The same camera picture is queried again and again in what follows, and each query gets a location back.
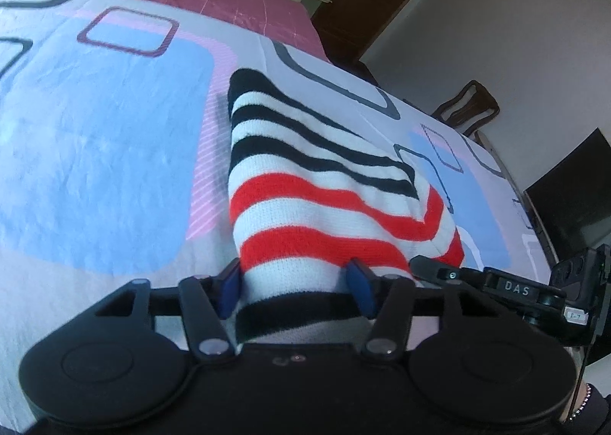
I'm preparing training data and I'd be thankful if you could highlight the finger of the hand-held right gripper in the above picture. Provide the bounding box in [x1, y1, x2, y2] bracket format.
[409, 254, 486, 293]

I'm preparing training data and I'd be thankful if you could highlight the light blue patterned bed sheet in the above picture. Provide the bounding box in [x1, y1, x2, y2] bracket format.
[0, 0, 560, 432]

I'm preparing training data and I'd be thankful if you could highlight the black television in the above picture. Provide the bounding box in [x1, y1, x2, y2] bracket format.
[523, 128, 611, 270]

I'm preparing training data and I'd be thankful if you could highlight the striped black white red sweater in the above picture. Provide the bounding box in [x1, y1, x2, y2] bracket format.
[225, 68, 467, 356]

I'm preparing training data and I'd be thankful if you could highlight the brown wooden chair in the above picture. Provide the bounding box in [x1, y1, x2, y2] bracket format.
[431, 80, 500, 147]

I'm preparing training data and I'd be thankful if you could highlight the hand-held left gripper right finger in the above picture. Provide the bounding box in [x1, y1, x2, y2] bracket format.
[344, 257, 482, 363]

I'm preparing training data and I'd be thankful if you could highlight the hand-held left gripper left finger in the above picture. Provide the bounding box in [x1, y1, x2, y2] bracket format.
[93, 257, 242, 363]

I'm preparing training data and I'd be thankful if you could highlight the person's right forearm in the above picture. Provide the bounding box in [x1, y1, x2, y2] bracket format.
[561, 350, 611, 435]

